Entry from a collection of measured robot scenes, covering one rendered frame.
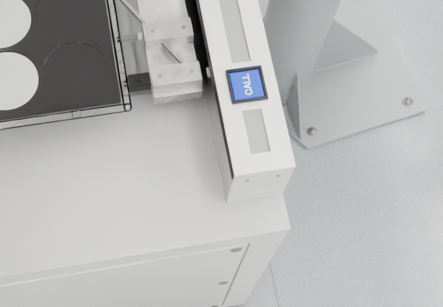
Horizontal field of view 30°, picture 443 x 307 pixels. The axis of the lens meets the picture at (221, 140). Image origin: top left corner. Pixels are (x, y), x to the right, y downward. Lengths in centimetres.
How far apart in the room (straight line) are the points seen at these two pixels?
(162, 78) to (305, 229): 98
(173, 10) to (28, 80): 27
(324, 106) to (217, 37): 105
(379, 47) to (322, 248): 61
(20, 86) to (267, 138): 40
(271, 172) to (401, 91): 120
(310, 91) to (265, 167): 112
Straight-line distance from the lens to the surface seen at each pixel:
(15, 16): 140
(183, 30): 136
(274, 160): 122
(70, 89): 133
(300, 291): 217
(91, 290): 154
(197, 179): 135
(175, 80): 132
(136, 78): 132
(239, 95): 125
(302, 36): 193
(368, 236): 224
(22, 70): 135
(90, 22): 138
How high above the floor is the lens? 211
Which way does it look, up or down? 69 degrees down
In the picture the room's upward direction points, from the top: 11 degrees clockwise
